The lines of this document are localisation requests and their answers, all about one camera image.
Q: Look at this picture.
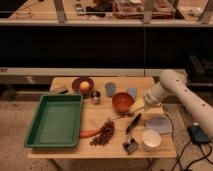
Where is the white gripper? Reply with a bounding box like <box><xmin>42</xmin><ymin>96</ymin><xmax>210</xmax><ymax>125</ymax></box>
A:
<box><xmin>129</xmin><ymin>90</ymin><xmax>160</xmax><ymax>114</ymax></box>

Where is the silver fork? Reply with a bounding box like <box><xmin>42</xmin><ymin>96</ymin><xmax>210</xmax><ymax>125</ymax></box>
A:
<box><xmin>107</xmin><ymin>115</ymin><xmax>130</xmax><ymax>121</ymax></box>

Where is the black handled brush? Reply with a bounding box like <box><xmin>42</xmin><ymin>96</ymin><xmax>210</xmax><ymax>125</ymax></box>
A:
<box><xmin>122</xmin><ymin>113</ymin><xmax>141</xmax><ymax>155</ymax></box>

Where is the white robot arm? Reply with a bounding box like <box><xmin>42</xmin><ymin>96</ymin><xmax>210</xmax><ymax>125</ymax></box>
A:
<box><xmin>130</xmin><ymin>69</ymin><xmax>213</xmax><ymax>139</ymax></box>

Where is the red bowl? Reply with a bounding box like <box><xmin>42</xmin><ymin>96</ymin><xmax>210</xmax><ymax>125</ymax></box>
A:
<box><xmin>112</xmin><ymin>92</ymin><xmax>134</xmax><ymax>113</ymax></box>

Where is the light blue cup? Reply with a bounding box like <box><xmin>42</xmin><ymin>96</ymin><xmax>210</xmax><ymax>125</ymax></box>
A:
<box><xmin>127</xmin><ymin>87</ymin><xmax>137</xmax><ymax>99</ymax></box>

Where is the wooden table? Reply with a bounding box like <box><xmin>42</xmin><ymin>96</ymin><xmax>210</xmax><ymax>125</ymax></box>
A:
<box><xmin>28</xmin><ymin>77</ymin><xmax>176</xmax><ymax>159</ymax></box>

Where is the bunch of red grapes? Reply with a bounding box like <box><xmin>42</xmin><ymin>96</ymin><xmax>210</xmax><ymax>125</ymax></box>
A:
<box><xmin>90</xmin><ymin>121</ymin><xmax>115</xmax><ymax>145</ymax></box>

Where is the small metal cup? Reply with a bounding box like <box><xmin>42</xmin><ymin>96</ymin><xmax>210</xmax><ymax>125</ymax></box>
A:
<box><xmin>91</xmin><ymin>91</ymin><xmax>101</xmax><ymax>105</ymax></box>

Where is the orange fruit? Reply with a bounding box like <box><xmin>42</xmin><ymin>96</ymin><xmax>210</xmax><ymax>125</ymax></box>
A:
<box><xmin>79</xmin><ymin>81</ymin><xmax>90</xmax><ymax>91</ymax></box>

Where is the orange carrot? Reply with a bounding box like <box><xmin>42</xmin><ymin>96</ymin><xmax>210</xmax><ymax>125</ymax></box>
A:
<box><xmin>79</xmin><ymin>128</ymin><xmax>101</xmax><ymax>138</ymax></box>

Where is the black power adapter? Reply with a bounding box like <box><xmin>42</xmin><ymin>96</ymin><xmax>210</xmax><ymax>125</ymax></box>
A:
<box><xmin>187</xmin><ymin>124</ymin><xmax>213</xmax><ymax>144</ymax></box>

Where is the dark red plate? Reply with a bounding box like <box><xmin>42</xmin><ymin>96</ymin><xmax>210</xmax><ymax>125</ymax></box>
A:
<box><xmin>72</xmin><ymin>77</ymin><xmax>94</xmax><ymax>94</ymax></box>

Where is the grey sponge block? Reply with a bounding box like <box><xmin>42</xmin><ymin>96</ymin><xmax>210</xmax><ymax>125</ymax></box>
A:
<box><xmin>53</xmin><ymin>85</ymin><xmax>68</xmax><ymax>94</ymax></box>

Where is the green plastic tray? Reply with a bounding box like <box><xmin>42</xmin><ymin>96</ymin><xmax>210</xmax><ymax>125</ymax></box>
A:
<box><xmin>24</xmin><ymin>94</ymin><xmax>83</xmax><ymax>148</ymax></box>

